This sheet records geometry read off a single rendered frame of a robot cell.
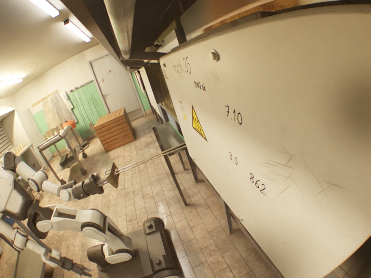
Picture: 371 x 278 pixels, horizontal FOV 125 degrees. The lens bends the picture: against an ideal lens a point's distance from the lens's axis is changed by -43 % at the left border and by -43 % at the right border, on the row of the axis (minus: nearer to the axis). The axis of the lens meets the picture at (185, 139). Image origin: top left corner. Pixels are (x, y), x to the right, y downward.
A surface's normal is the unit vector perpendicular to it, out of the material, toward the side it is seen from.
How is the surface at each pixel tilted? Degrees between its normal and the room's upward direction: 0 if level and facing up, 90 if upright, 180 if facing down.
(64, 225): 106
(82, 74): 90
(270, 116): 90
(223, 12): 90
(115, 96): 90
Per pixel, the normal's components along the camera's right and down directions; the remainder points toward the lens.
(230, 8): -0.91, 0.38
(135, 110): 0.32, 0.36
